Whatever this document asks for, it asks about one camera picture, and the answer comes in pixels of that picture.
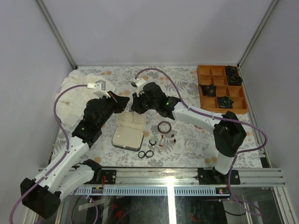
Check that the dark purple bangle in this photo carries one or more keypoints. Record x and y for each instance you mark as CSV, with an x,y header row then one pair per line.
x,y
164,127

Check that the aluminium mounting rail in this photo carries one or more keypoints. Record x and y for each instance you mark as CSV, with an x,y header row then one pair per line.
x,y
157,181

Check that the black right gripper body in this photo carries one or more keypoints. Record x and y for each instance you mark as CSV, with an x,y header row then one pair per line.
x,y
143,104

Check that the dark fabric flower in tray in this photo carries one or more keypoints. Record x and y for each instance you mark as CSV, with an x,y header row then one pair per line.
x,y
233,76

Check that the wooden compartment tray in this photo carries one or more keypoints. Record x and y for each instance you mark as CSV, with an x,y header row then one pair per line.
x,y
212,80

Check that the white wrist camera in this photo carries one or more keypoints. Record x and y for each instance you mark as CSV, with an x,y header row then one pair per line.
x,y
139,83
101,88

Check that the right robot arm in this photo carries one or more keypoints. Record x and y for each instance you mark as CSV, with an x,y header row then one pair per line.
x,y
228,133

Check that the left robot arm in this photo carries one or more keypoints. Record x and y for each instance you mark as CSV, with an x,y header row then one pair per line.
x,y
44,193

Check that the dark flower with blue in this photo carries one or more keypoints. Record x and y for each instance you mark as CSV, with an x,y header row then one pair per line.
x,y
225,102

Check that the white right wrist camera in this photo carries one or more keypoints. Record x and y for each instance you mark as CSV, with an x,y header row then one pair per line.
x,y
139,83

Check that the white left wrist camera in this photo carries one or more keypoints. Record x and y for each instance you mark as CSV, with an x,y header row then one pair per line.
x,y
101,88

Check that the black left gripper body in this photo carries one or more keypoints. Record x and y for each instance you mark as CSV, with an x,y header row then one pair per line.
x,y
109,109

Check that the silver hoop bangle right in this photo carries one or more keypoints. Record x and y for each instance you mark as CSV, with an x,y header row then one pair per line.
x,y
190,145

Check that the floral patterned tablecloth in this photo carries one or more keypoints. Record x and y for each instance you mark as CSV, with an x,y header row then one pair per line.
x,y
173,81

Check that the cream navy jewelry box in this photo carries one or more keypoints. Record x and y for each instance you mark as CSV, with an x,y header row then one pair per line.
x,y
130,128

